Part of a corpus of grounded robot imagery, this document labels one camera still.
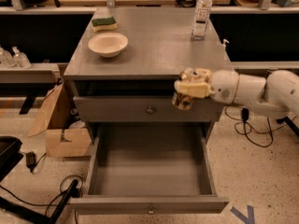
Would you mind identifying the white ceramic bowl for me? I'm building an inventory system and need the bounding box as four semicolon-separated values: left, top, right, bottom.
88;33;128;58

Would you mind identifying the small white pump bottle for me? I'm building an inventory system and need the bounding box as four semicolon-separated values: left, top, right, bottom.
222;39;230;51

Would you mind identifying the blue tape floor marking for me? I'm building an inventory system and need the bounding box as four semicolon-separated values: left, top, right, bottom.
231;205;255;224

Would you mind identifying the black cable on floor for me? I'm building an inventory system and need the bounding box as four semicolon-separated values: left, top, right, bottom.
223;105;299;149
0;175;85;224

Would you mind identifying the closed grey top drawer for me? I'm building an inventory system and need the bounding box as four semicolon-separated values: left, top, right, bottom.
74;96;224;122

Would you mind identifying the black power adapter with cable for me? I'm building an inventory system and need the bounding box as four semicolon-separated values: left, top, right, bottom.
25;151;46;173

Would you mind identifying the clear sanitizer bottle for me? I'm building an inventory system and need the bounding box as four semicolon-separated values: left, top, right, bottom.
12;47;31;68
0;48;15;67

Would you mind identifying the clear plastic water bottle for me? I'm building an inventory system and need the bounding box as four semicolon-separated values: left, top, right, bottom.
191;0;212;40

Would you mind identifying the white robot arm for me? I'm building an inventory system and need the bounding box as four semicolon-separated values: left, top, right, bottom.
173;68;299;119

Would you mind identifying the clear sanitizer bottle left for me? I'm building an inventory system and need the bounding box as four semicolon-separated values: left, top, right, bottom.
0;48;15;67

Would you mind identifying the clear sanitizer bottle right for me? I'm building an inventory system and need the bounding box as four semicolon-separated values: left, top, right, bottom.
12;47;31;68

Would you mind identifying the black cable on right floor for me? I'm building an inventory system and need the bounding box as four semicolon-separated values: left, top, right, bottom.
223;105;299;149

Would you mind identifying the black stand leg right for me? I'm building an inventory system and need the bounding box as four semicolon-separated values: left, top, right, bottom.
277;117;299;137

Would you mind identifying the green yellow sponge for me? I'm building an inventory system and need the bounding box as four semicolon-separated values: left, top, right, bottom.
92;17;118;32

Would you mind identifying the brown cardboard box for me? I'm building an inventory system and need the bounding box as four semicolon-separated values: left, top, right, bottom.
27;83;92;158

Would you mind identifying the black cable on left floor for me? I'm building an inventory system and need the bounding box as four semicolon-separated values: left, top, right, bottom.
0;175;85;224

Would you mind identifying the black chair base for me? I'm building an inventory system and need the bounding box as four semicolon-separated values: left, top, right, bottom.
0;135;80;224

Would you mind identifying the open grey middle drawer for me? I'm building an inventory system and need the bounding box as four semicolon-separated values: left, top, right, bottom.
71;123;229;215

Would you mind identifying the orange soda can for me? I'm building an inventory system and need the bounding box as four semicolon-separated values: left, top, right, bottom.
171;68;200;112

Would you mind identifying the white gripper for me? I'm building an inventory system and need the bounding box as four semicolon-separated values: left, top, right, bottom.
174;68;239;104

